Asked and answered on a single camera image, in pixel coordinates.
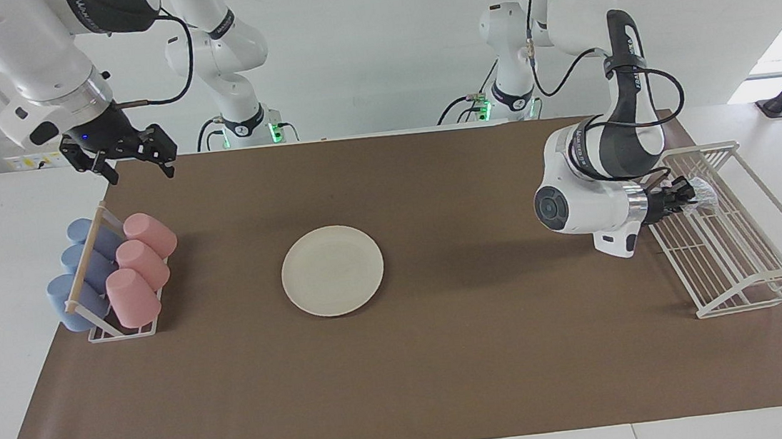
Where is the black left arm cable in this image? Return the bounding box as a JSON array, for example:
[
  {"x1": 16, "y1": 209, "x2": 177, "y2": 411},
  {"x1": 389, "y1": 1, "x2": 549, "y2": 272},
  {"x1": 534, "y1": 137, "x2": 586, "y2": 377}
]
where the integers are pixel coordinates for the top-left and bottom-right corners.
[{"x1": 524, "y1": 0, "x2": 693, "y2": 188}]

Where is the clear plastic bag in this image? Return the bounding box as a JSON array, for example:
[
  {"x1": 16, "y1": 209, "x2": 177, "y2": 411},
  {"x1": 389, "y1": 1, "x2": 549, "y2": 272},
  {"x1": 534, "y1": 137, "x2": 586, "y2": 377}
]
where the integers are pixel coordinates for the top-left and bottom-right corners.
[{"x1": 685, "y1": 175, "x2": 721, "y2": 213}]

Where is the white wire dish basket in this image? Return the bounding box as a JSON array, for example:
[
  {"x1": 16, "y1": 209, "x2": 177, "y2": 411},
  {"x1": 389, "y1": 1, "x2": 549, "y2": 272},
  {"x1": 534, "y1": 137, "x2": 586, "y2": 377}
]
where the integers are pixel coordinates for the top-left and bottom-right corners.
[{"x1": 624, "y1": 136, "x2": 782, "y2": 325}]

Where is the white wall socket box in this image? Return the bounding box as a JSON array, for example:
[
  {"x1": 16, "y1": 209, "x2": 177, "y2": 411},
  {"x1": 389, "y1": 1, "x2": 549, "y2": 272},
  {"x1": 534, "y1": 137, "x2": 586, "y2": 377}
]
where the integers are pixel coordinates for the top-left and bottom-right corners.
[{"x1": 1, "y1": 130, "x2": 79, "y2": 173}]

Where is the white cup holder rack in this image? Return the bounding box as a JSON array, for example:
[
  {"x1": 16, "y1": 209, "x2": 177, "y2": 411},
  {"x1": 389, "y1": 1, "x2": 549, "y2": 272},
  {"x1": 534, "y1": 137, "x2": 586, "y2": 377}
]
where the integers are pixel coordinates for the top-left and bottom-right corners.
[{"x1": 55, "y1": 195, "x2": 177, "y2": 346}]

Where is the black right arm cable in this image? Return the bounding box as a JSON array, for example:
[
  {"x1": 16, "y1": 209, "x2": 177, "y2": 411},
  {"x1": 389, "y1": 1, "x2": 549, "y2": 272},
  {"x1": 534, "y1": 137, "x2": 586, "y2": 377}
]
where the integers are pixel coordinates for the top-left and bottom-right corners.
[{"x1": 104, "y1": 6, "x2": 199, "y2": 111}]

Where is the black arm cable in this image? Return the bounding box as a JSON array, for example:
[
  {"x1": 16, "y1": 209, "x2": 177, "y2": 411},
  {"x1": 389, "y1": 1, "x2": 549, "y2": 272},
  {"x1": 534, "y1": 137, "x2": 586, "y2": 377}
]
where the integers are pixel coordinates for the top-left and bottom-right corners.
[
  {"x1": 524, "y1": 0, "x2": 693, "y2": 188},
  {"x1": 104, "y1": 6, "x2": 199, "y2": 111}
]

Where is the blue plastic cup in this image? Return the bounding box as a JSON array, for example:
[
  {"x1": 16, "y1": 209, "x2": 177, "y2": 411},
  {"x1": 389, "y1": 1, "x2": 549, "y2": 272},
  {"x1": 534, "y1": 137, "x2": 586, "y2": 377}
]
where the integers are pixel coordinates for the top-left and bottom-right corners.
[
  {"x1": 66, "y1": 215, "x2": 126, "y2": 266},
  {"x1": 45, "y1": 270, "x2": 114, "y2": 335},
  {"x1": 59, "y1": 241, "x2": 119, "y2": 298}
]

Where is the brown table mat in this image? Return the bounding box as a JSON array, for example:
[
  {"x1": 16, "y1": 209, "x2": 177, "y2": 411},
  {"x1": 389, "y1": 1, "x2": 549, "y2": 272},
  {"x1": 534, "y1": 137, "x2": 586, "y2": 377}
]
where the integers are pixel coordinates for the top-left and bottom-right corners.
[{"x1": 0, "y1": 94, "x2": 782, "y2": 439}]

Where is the cream round plate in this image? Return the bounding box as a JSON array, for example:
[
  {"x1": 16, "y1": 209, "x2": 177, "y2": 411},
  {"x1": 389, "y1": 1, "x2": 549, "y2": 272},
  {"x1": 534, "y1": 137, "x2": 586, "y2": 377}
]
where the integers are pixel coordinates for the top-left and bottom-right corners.
[{"x1": 276, "y1": 221, "x2": 389, "y2": 322}]

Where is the pink plastic cup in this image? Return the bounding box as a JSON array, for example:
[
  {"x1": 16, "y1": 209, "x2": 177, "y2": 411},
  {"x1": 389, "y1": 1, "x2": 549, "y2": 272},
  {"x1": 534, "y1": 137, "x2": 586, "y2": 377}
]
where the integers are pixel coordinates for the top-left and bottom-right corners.
[
  {"x1": 114, "y1": 237, "x2": 172, "y2": 295},
  {"x1": 121, "y1": 210, "x2": 179, "y2": 263},
  {"x1": 104, "y1": 265, "x2": 164, "y2": 331}
]

